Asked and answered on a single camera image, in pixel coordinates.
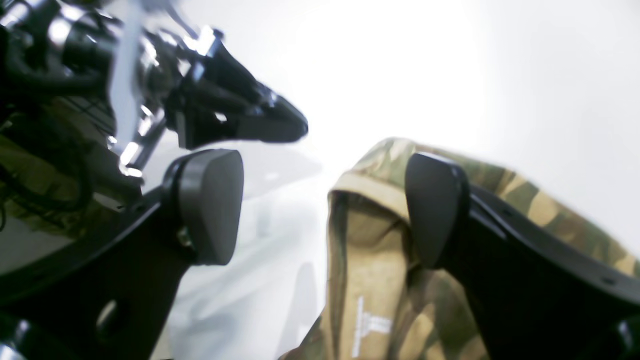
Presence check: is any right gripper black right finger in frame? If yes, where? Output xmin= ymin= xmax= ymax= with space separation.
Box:
xmin=405 ymin=152 xmax=640 ymax=360

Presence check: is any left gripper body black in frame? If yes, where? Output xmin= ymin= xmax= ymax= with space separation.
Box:
xmin=46 ymin=0 xmax=224 ymax=176

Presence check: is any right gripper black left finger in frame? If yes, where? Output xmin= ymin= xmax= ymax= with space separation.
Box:
xmin=1 ymin=149 xmax=245 ymax=360

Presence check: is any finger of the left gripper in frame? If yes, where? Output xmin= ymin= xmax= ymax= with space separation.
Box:
xmin=167 ymin=42 xmax=309 ymax=150

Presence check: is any camouflage T-shirt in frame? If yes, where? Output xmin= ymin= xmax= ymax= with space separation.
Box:
xmin=281 ymin=137 xmax=639 ymax=360

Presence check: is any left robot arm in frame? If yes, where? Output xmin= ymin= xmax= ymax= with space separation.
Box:
xmin=1 ymin=0 xmax=309 ymax=241

